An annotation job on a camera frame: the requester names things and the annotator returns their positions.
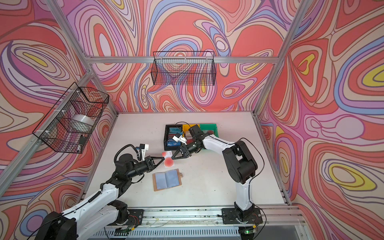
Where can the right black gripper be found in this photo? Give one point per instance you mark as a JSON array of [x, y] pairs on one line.
[[184, 151]]

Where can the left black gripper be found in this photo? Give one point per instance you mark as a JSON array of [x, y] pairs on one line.
[[149, 165]]

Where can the tan leather card holder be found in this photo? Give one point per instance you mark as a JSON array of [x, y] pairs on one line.
[[166, 180]]

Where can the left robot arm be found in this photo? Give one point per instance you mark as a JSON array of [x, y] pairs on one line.
[[102, 208]]

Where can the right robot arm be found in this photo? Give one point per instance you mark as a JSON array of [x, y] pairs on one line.
[[240, 163]]

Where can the black plastic bin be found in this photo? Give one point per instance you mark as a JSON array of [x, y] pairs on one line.
[[170, 132]]

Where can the yellow plastic bin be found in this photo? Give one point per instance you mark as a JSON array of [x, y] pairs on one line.
[[187, 127]]

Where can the green plastic bin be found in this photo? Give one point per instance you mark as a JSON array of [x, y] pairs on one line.
[[210, 128]]

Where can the white tape roll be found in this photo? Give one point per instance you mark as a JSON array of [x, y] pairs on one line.
[[81, 123]]

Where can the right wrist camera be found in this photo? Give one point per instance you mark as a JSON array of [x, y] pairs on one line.
[[180, 139]]

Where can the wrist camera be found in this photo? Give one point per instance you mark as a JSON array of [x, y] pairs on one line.
[[142, 151], [180, 139]]

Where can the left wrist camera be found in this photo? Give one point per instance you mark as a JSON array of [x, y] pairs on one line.
[[142, 151]]

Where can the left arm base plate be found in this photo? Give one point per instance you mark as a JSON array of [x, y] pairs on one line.
[[130, 218]]

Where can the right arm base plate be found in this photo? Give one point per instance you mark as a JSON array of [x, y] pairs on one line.
[[237, 216]]

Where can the back wall wire basket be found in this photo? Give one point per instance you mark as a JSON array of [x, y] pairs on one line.
[[184, 68]]

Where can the wall wire basket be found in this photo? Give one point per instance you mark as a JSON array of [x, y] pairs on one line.
[[57, 133], [184, 68]]

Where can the left wall wire basket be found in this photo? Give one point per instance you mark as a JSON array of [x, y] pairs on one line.
[[57, 133]]

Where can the aluminium front rail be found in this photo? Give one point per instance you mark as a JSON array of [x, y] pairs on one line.
[[207, 216]]

